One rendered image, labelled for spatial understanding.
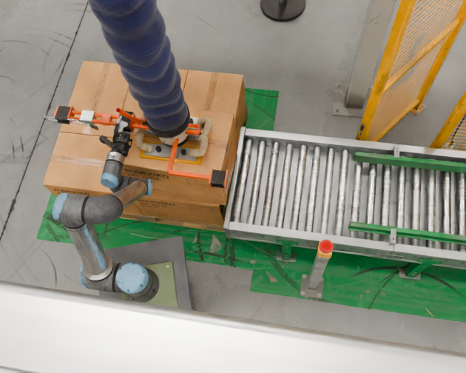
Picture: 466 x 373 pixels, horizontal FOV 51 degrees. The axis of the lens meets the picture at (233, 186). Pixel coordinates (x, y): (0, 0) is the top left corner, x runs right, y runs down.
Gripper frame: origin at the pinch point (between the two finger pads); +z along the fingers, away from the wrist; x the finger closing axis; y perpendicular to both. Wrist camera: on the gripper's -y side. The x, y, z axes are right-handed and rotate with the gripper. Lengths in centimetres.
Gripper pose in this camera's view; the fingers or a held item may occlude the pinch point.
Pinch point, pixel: (121, 121)
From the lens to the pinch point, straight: 269.6
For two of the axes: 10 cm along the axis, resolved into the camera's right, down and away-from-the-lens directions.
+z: 1.5, -9.2, 3.7
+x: -0.8, -3.9, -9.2
